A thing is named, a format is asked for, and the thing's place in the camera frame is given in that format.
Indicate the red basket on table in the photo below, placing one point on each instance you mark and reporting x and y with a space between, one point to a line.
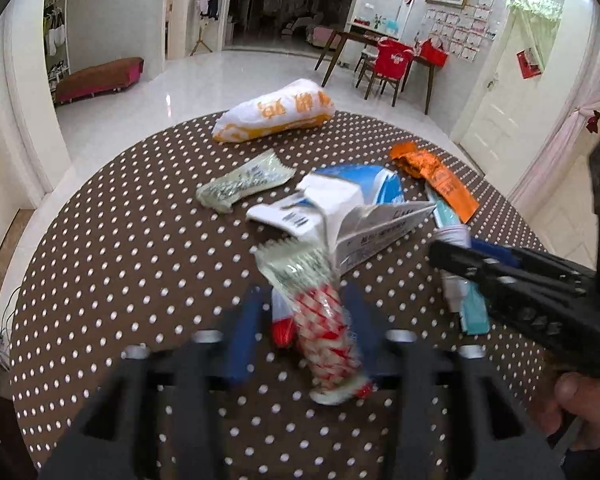
433 55

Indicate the blue white carton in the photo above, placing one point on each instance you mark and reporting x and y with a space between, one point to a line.
355 211

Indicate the person's right hand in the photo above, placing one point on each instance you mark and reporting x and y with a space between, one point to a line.
567 391

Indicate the white door with red sign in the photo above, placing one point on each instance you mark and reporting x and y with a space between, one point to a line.
523 51

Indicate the brown polka dot tablecloth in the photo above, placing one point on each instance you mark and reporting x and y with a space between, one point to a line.
133 258

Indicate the orange wrapper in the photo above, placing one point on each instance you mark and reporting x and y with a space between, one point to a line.
421 164

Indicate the pink lace curtain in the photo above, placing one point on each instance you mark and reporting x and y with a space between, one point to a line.
546 169

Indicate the red white checkered wrapper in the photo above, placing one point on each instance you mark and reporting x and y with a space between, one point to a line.
300 270

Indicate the brown red bench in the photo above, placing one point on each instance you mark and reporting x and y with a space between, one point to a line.
112 76

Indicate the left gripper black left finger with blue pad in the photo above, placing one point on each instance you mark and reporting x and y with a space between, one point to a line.
154 416

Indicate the white orange snack bag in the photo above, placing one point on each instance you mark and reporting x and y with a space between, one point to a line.
299 105

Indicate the green white wrapper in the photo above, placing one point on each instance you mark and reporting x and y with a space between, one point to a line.
260 174

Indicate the chair with red cover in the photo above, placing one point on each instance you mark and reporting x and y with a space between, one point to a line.
388 68

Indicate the teal white tube package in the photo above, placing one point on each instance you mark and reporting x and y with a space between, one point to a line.
461 294

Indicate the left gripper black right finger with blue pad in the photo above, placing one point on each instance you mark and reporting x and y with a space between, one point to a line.
488 435

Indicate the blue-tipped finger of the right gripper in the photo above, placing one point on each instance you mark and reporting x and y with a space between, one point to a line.
503 254

